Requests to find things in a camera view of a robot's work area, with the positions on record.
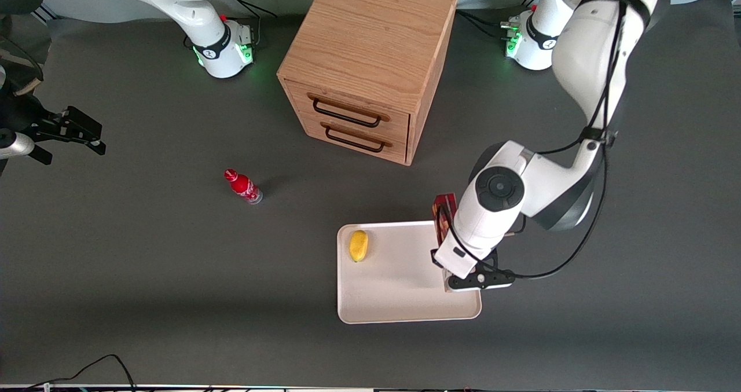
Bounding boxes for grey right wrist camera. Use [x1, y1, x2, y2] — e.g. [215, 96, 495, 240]
[0, 129, 53, 166]

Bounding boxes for black base cables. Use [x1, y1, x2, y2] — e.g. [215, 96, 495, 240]
[456, 0, 539, 43]
[222, 0, 279, 50]

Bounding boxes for red cookie box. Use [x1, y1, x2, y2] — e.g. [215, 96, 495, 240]
[432, 193, 460, 294]

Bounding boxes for wooden drawer cabinet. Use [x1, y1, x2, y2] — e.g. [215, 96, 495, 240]
[277, 0, 458, 167]

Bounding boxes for black right base cables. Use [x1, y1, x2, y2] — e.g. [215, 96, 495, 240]
[222, 0, 279, 50]

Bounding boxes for long black drawer handle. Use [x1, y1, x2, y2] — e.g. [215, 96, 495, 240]
[306, 93, 391, 129]

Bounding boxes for beige plastic tray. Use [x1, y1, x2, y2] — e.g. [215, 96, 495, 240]
[337, 220, 483, 325]

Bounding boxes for short black drawer handle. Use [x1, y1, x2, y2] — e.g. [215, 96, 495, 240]
[320, 122, 393, 153]

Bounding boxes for black table edge cable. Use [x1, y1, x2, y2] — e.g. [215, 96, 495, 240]
[23, 354, 138, 392]

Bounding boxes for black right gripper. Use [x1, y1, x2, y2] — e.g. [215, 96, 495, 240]
[0, 93, 107, 156]

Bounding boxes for black left base cables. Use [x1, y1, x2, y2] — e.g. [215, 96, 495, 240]
[456, 0, 539, 43]

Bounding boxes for red soda bottle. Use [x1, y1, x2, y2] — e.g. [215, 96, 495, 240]
[224, 168, 263, 206]

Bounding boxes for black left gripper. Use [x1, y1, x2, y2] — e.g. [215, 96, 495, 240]
[431, 247, 464, 278]

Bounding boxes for yellow lemon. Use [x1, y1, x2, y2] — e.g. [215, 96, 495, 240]
[349, 229, 369, 263]

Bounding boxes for wide wooden drawer front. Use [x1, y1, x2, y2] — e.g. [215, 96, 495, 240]
[284, 79, 411, 142]

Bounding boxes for narrow wooden drawer front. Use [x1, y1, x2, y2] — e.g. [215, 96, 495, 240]
[301, 117, 409, 164]

